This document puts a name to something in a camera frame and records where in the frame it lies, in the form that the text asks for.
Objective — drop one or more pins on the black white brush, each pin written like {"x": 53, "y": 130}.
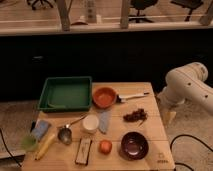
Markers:
{"x": 124, "y": 98}

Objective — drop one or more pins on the dark grape bunch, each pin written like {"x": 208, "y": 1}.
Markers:
{"x": 138, "y": 115}

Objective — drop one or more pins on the yellow banana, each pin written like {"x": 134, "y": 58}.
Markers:
{"x": 45, "y": 146}

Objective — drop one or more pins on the dark purple bowl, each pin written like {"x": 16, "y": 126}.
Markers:
{"x": 134, "y": 146}

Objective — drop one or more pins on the green plastic tray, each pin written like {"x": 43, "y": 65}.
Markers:
{"x": 66, "y": 94}

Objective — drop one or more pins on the black office chair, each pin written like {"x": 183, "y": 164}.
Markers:
{"x": 140, "y": 5}

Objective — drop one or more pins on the black chair right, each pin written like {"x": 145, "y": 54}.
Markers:
{"x": 190, "y": 4}

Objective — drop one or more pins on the green plastic cup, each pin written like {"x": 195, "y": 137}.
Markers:
{"x": 29, "y": 143}

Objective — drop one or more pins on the metal spoon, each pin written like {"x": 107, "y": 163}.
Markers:
{"x": 65, "y": 132}

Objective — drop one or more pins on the white paper cup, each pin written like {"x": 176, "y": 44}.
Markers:
{"x": 90, "y": 124}

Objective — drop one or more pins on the orange fruit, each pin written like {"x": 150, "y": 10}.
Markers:
{"x": 105, "y": 146}

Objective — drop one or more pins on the black rectangular block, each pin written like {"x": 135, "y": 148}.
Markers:
{"x": 82, "y": 156}

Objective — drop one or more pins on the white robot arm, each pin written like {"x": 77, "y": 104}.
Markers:
{"x": 185, "y": 83}

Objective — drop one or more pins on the office chair base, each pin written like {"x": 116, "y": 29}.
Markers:
{"x": 43, "y": 3}

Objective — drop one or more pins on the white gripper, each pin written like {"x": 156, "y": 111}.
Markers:
{"x": 169, "y": 99}

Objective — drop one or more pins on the orange bowl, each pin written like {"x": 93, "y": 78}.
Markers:
{"x": 104, "y": 97}

